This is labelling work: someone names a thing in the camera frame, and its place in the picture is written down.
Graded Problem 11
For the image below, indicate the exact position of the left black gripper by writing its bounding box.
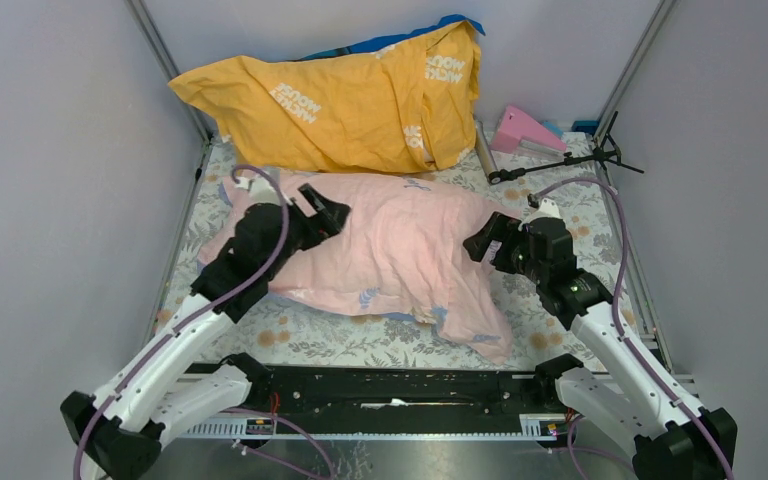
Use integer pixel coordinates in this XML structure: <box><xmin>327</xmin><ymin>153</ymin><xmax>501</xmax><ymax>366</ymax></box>
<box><xmin>262</xmin><ymin>183</ymin><xmax>349</xmax><ymax>280</ymax></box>

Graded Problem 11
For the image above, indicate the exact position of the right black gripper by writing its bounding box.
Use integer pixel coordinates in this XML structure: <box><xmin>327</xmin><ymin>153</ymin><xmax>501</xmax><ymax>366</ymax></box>
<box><xmin>462</xmin><ymin>211</ymin><xmax>547</xmax><ymax>285</ymax></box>

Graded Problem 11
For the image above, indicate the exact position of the blue Elsa pillowcase pink inside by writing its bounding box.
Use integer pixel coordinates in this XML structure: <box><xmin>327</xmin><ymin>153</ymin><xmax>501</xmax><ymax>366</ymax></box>
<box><xmin>197</xmin><ymin>170</ymin><xmax>524</xmax><ymax>366</ymax></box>

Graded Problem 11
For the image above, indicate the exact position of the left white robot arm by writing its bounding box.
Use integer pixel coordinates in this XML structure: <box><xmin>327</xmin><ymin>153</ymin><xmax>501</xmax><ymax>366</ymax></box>
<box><xmin>60</xmin><ymin>184</ymin><xmax>351</xmax><ymax>479</ymax></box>

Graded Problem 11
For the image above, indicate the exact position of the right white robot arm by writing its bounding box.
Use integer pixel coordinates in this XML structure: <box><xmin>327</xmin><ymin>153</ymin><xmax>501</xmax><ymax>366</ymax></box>
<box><xmin>463</xmin><ymin>212</ymin><xmax>737</xmax><ymax>479</ymax></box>

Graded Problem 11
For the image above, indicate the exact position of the yellow Mickey Mouse pillow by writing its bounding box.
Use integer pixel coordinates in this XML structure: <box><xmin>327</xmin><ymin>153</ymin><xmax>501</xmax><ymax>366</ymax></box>
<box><xmin>169</xmin><ymin>20</ymin><xmax>481</xmax><ymax>174</ymax></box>

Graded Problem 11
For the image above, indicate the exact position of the blue cloth behind pillow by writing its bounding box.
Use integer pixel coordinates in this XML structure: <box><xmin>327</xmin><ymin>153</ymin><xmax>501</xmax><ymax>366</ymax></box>
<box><xmin>297</xmin><ymin>14</ymin><xmax>486</xmax><ymax>62</ymax></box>

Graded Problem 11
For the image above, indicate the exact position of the floral patterned mat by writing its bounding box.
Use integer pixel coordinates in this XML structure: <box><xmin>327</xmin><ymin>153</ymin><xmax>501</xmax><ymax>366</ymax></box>
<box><xmin>154</xmin><ymin>142</ymin><xmax>621</xmax><ymax>372</ymax></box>

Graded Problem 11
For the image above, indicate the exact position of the metal cylinder rod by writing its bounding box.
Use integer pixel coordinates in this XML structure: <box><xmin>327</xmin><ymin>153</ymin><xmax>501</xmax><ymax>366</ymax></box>
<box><xmin>474</xmin><ymin>118</ymin><xmax>499</xmax><ymax>185</ymax></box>

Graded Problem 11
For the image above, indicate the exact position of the pink wedge block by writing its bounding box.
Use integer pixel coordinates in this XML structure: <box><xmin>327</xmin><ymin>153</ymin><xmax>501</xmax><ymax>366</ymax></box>
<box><xmin>490</xmin><ymin>105</ymin><xmax>567</xmax><ymax>156</ymax></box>

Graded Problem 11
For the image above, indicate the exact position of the black tripod stand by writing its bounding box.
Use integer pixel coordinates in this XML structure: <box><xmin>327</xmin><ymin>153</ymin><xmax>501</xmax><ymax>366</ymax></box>
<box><xmin>485</xmin><ymin>111</ymin><xmax>645</xmax><ymax>185</ymax></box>

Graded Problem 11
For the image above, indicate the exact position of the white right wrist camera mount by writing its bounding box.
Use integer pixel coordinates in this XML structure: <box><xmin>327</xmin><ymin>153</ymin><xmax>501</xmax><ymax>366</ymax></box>
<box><xmin>523</xmin><ymin>195</ymin><xmax>562</xmax><ymax>225</ymax></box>

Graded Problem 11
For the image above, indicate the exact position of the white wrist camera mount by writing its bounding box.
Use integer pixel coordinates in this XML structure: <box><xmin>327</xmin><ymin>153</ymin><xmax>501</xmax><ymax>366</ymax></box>
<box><xmin>523</xmin><ymin>195</ymin><xmax>562</xmax><ymax>225</ymax></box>
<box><xmin>232</xmin><ymin>174</ymin><xmax>284</xmax><ymax>205</ymax></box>

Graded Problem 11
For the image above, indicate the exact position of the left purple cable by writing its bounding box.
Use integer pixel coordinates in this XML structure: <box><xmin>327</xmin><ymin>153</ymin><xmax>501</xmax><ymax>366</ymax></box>
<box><xmin>72</xmin><ymin>164</ymin><xmax>339</xmax><ymax>480</ymax></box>

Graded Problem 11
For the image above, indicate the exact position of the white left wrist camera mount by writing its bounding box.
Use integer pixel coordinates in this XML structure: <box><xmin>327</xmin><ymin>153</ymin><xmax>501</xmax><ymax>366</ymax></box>
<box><xmin>232</xmin><ymin>174</ymin><xmax>284</xmax><ymax>205</ymax></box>

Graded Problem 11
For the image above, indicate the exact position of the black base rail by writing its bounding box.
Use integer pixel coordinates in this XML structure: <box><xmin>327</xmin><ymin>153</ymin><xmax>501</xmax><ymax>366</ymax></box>
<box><xmin>178</xmin><ymin>357</ymin><xmax>601</xmax><ymax>439</ymax></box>

